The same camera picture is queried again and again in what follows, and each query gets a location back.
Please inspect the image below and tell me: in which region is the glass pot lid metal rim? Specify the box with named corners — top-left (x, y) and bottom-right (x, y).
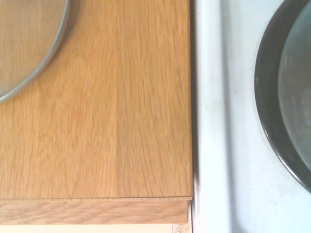
top-left (0, 0), bottom-right (71, 104)

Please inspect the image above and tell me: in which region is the white electric stove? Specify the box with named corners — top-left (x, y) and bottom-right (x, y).
top-left (190, 0), bottom-right (311, 233)

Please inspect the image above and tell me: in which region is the cream cabinet front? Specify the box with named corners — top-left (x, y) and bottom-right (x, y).
top-left (0, 223), bottom-right (173, 233)

